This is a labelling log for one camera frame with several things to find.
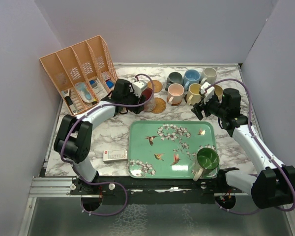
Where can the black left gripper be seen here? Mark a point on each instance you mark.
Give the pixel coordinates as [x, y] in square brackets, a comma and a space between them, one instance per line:
[138, 100]

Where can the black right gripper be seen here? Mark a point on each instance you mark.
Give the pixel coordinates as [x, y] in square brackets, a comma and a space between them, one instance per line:
[198, 108]

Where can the tan ceramic mug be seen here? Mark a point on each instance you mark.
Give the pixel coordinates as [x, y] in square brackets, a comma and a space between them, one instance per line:
[218, 91]

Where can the red ceramic mug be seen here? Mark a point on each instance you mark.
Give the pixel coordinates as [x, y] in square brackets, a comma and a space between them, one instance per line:
[149, 96]

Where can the yellow ceramic mug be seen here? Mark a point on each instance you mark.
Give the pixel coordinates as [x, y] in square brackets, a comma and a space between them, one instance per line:
[193, 96]

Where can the cream ceramic mug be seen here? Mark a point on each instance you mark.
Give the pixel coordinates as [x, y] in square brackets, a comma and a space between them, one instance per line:
[208, 75]

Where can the blue ceramic mug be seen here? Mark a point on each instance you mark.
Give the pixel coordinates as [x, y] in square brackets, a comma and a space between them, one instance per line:
[190, 77]

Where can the green floral mug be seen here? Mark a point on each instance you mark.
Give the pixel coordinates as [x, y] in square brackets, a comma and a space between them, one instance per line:
[205, 162]

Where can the pink ceramic mug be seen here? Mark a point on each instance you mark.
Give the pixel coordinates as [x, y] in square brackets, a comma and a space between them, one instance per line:
[175, 94]

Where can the grey ceramic mug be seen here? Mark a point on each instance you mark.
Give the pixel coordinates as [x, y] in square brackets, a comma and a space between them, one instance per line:
[173, 78]

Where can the green floral tray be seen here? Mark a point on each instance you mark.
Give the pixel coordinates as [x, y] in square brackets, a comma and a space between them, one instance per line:
[167, 149]

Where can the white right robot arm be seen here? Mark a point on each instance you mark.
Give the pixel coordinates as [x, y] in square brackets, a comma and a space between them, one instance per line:
[274, 185]

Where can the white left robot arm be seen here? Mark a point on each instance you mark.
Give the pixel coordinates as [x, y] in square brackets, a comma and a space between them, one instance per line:
[73, 139]

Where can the white red small box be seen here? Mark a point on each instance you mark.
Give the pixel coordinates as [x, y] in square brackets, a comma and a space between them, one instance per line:
[106, 76]

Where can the white printed paper pack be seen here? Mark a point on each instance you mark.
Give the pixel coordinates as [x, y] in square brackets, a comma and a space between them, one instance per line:
[97, 87]

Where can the light blue packaged tool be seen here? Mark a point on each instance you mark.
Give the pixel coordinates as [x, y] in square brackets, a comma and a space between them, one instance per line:
[85, 95]

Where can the orange plastic file organizer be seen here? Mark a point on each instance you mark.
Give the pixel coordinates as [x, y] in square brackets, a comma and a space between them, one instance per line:
[80, 63]

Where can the white small card box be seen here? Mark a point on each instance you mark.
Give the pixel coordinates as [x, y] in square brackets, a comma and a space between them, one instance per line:
[114, 155]

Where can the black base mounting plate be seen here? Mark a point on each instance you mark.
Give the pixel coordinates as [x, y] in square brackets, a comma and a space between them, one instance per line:
[110, 195]

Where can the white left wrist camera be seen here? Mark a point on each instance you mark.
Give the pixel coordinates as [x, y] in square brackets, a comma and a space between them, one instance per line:
[139, 87]

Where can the black handled utility tool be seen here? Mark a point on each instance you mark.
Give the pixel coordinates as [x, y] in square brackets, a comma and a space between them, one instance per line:
[69, 102]

